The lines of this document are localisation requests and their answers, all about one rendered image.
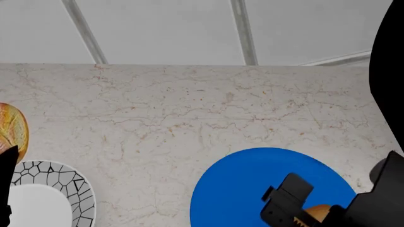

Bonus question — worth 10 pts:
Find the plain white rounded object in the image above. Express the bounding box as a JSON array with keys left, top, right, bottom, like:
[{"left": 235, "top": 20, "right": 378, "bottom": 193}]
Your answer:
[{"left": 6, "top": 183, "right": 74, "bottom": 227}]

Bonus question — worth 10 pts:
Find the white plate black crack pattern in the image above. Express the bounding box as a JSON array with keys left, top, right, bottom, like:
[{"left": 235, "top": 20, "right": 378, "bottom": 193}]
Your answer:
[{"left": 9, "top": 160, "right": 97, "bottom": 227}]

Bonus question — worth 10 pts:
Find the small round golden bread roll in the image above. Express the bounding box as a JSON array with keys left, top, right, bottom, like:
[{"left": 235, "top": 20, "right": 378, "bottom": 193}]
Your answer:
[{"left": 302, "top": 204, "right": 333, "bottom": 223}]

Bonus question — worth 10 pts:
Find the large black curved panel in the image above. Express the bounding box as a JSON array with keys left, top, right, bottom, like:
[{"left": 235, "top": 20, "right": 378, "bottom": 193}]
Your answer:
[{"left": 368, "top": 0, "right": 404, "bottom": 157}]

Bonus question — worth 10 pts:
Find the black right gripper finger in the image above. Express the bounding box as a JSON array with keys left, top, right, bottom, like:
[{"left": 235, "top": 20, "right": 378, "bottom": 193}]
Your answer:
[
  {"left": 260, "top": 172, "right": 323, "bottom": 227},
  {"left": 322, "top": 204, "right": 347, "bottom": 227}
]

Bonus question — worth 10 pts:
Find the golden crusty bread loaf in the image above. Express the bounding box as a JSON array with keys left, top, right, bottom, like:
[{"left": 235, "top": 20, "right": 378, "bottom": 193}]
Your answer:
[{"left": 0, "top": 102, "right": 30, "bottom": 165}]

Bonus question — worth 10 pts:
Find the round blue plate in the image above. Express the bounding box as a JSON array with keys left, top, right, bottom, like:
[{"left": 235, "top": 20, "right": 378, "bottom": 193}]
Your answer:
[{"left": 189, "top": 146, "right": 358, "bottom": 227}]

